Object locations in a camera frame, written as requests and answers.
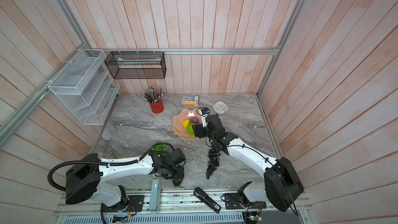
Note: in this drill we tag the dark fake avocado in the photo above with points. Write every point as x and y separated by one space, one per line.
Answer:
178 177

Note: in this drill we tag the purple fake fruit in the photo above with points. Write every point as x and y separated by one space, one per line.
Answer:
194 120

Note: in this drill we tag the grey metal bracket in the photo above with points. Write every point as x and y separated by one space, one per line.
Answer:
155 195

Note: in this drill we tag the green bumpy fake fruit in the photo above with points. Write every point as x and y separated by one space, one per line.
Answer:
190 128

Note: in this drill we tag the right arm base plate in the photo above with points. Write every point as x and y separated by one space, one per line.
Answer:
239 201

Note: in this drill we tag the dark purple fake grape bunch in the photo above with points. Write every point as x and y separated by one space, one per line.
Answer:
214 162

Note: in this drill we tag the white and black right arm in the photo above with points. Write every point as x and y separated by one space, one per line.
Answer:
281 186

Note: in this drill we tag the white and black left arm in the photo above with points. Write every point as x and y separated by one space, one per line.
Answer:
88 180

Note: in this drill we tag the bundle of coloured pencils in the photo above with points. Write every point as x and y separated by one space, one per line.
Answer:
153 94

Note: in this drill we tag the red metal pencil bucket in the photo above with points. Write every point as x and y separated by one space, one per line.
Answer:
157 107

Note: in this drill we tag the black stapler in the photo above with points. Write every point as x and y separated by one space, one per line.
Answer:
207 200

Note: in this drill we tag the white wire mesh shelf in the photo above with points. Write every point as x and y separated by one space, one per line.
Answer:
85 88

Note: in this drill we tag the black wire mesh basket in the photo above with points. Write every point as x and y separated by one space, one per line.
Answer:
136 64

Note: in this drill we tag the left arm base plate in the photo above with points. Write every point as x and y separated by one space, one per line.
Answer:
134 205

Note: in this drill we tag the yellow fake lemon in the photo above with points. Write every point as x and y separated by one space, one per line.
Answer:
185 123

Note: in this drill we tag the highlighter pack in plastic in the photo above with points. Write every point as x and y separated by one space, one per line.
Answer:
192 100

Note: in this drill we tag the green fake grape bunch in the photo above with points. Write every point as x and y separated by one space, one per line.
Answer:
158 146

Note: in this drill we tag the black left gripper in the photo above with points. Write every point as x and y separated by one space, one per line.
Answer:
179 174

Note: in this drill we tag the white round alarm clock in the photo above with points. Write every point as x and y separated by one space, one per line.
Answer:
220 107

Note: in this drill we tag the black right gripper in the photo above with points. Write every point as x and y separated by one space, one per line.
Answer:
198 130

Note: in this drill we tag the beige wavy fruit bowl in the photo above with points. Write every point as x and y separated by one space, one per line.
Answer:
178 127

